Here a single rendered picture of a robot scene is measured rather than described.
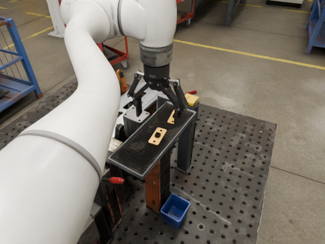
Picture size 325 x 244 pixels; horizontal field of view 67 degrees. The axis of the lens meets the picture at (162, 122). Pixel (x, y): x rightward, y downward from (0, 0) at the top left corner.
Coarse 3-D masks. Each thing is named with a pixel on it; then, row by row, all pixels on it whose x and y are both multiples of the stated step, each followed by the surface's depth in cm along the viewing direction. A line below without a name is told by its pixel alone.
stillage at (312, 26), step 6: (318, 0) 427; (324, 0) 374; (318, 6) 403; (324, 6) 352; (312, 12) 454; (318, 12) 396; (324, 12) 354; (312, 18) 460; (318, 18) 381; (324, 18) 358; (312, 24) 419; (318, 24) 365; (324, 24) 453; (312, 30) 430; (318, 30) 370; (324, 30) 430; (312, 36) 378; (318, 36) 410; (324, 36) 410; (312, 42) 382; (318, 42) 392; (324, 42) 392
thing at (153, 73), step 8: (144, 64) 68; (168, 64) 68; (144, 72) 70; (152, 72) 67; (160, 72) 67; (168, 72) 69; (152, 80) 72; (160, 80) 71; (168, 80) 71; (152, 88) 74
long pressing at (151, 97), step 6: (138, 84) 143; (144, 84) 143; (138, 90) 139; (150, 90) 139; (120, 96) 135; (126, 96) 134; (144, 96) 134; (150, 96) 134; (156, 96) 134; (120, 102) 130; (126, 102) 130; (144, 102) 130; (150, 102) 130; (120, 108) 126; (144, 108) 126; (120, 120) 119; (114, 132) 113
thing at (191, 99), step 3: (186, 93) 108; (186, 96) 106; (189, 96) 106; (192, 96) 106; (195, 96) 106; (189, 99) 105; (192, 99) 105; (195, 99) 105; (189, 102) 103; (192, 102) 103; (195, 102) 105; (192, 105) 103
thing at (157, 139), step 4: (160, 128) 91; (156, 132) 88; (160, 132) 89; (164, 132) 89; (152, 136) 88; (156, 136) 87; (160, 136) 88; (152, 140) 86; (156, 140) 86; (160, 140) 86; (156, 144) 84
